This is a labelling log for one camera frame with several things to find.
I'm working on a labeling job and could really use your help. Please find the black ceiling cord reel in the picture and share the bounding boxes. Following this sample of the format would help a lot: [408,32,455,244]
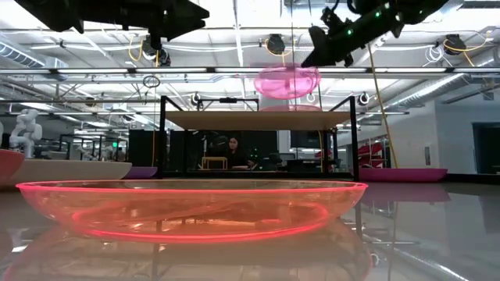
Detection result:
[141,37,172,67]
[267,34,286,55]
[443,34,468,55]

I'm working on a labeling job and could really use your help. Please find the wooden shelf with black legs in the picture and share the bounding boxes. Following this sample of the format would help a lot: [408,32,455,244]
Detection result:
[158,95,360,183]

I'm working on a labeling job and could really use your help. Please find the translucent pink plate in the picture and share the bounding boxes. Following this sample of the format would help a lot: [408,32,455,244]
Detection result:
[259,104,323,112]
[253,64,322,101]

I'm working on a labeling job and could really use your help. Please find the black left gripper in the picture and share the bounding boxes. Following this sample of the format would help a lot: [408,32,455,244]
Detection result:
[77,0,210,52]

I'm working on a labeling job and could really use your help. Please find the person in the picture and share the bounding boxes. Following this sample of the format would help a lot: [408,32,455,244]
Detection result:
[224,136,251,171]

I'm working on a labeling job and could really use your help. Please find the yellow hanging cable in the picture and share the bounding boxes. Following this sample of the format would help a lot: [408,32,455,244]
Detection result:
[366,42,398,169]

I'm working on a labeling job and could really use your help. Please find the beige opaque plate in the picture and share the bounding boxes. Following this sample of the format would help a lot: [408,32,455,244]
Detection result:
[10,158,133,188]

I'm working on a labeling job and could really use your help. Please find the red opaque plate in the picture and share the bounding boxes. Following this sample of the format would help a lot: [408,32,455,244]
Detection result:
[0,149,26,184]

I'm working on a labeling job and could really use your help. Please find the small wooden rack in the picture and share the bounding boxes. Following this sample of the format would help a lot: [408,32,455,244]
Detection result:
[201,156,229,171]

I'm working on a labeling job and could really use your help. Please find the magenta opaque plate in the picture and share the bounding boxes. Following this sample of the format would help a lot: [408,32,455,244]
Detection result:
[358,168,448,183]

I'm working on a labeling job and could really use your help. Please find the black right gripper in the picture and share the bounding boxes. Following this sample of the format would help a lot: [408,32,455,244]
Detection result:
[300,2,405,68]

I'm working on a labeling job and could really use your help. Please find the red machine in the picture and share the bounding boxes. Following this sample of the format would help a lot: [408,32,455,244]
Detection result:
[357,141,388,169]

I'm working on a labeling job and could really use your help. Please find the translucent orange plate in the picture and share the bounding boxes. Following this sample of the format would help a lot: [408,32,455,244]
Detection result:
[15,179,369,245]

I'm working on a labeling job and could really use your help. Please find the purple opaque plate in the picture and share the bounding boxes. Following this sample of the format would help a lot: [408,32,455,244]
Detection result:
[123,166,159,180]

